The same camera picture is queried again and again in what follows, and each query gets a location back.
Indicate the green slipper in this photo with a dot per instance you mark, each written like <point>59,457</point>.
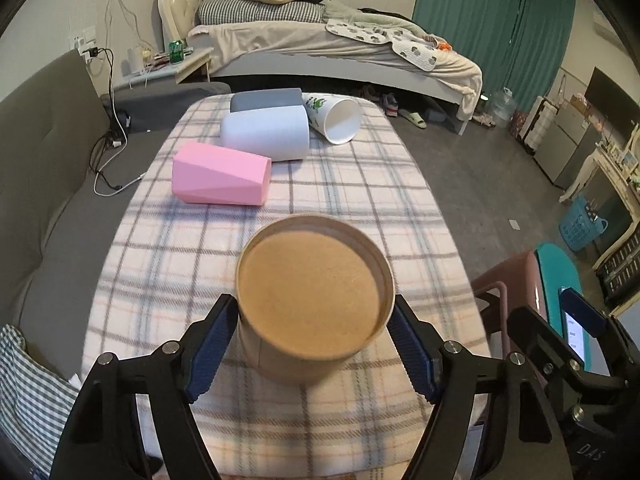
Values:
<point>414,117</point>

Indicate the white mug on nightstand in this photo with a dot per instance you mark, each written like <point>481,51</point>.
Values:
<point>135,60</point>

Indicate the large water bottle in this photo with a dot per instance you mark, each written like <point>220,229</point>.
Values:
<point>502,107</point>

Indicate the white headboard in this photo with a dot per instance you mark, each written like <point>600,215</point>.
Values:
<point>178,18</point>

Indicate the checkered pillow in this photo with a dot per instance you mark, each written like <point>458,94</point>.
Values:
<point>218,12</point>

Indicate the grey blue cup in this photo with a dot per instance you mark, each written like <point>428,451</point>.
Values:
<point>267,98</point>

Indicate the smartphone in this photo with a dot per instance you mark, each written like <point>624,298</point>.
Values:
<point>576,338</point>

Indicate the patterned baby blanket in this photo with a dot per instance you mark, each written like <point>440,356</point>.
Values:
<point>390,40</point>

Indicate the pink faceted cup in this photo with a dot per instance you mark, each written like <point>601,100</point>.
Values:
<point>212,175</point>

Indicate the black television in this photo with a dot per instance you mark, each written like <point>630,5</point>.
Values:
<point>612,106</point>

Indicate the plaid table cloth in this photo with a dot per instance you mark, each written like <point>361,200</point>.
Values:
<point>170,261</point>

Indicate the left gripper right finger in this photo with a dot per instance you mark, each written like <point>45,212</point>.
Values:
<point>521,439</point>

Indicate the green can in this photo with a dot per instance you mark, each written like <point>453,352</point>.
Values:
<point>175,51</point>

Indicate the teal stool seat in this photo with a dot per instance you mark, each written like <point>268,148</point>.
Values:
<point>557,271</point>

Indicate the bed with beige sheets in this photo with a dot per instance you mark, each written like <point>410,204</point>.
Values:
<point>279,48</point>

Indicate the brown kraft paper cup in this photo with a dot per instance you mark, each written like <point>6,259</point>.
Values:
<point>313,291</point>

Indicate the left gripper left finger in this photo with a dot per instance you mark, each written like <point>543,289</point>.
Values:
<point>102,437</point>

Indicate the grey white nightstand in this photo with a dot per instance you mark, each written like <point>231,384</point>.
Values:
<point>197,62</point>

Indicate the grey sofa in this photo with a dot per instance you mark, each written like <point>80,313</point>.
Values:
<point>55,232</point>

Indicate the white plastic cup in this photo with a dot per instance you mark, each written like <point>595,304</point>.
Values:
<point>280,133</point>

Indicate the checkered grey cloth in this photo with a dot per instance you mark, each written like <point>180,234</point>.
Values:
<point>35,402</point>

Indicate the grey cabinet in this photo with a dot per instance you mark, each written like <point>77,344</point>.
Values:
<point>565,146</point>

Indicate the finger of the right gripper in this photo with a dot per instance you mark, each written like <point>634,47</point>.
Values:
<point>548,354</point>
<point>620,353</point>

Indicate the white printed paper cup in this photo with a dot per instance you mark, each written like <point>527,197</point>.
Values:
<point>337,118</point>

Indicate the blue laundry basket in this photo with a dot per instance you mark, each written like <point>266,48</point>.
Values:
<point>581,224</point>

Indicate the brown plastic chair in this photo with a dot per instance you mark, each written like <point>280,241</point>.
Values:
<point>513,283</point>

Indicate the teal curtain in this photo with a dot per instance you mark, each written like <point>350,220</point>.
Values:
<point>518,44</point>

